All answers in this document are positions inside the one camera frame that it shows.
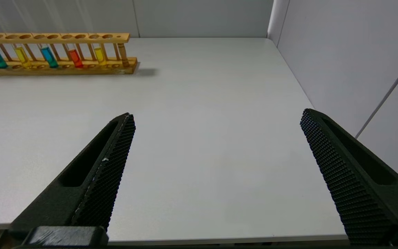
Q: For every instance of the yellow pigment test tube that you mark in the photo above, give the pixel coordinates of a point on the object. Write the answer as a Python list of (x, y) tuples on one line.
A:
[(22, 57), (100, 55)]

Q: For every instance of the red pigment test tube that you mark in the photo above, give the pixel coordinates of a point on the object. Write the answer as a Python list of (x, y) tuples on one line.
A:
[(75, 58)]

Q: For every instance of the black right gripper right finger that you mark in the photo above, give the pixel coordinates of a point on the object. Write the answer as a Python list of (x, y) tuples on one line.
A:
[(358, 180)]

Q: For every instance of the wooden test tube rack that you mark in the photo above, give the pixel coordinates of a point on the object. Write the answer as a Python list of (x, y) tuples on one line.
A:
[(81, 71)]

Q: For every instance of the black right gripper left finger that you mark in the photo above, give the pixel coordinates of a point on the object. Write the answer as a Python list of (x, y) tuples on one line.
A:
[(92, 186)]

